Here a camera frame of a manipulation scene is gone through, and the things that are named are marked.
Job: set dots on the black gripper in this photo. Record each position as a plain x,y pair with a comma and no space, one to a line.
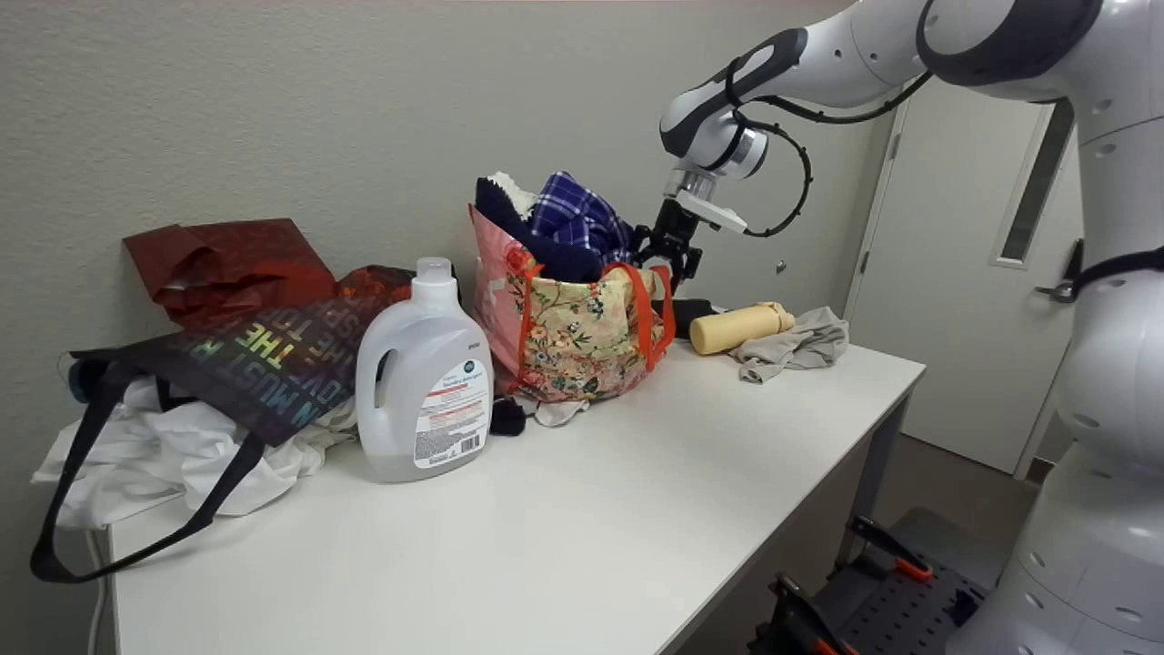
677,225

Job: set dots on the blue plaid shirt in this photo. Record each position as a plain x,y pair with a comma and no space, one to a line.
578,220

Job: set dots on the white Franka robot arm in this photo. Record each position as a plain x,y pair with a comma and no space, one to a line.
1103,367

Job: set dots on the black tote bag colourful text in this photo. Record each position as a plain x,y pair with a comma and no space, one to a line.
269,367

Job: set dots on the red paper bag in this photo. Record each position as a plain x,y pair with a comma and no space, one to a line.
232,274

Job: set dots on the beige rolled cylinder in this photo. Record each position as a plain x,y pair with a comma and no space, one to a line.
740,329

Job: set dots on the grey crumpled cloth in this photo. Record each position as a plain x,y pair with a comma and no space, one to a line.
803,346

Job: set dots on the small black object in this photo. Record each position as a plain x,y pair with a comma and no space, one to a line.
512,416

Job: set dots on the grey door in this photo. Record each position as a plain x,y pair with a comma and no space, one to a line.
949,302

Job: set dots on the white detergent jug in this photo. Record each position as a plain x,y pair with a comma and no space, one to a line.
420,387

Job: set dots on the grey table leg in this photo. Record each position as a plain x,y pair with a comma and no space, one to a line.
876,487

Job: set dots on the orange black clamp tool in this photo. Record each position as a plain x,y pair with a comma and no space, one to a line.
806,621
892,551

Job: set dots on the narrow door window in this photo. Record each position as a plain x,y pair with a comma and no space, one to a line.
1039,183

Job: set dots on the grey floor platform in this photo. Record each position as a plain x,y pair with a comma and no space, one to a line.
921,606

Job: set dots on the white crumpled cloth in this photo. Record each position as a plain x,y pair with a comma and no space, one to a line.
157,458

